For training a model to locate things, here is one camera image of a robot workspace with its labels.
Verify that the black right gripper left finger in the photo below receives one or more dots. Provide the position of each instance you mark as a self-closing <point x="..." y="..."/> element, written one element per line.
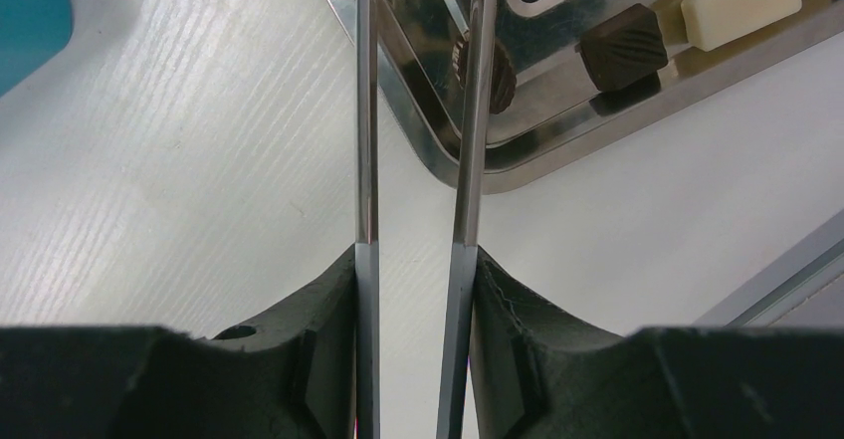
<point x="288" y="372"/>

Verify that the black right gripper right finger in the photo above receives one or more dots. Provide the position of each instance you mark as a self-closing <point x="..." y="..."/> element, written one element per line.
<point x="540" y="372"/>

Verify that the steel serving tongs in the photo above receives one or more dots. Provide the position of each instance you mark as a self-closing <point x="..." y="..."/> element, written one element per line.
<point x="465" y="248"/>

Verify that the teal chocolate box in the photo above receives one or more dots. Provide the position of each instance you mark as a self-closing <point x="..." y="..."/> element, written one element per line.
<point x="32" y="33"/>

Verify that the steel tray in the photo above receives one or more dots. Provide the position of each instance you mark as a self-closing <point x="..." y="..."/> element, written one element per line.
<point x="554" y="114"/>

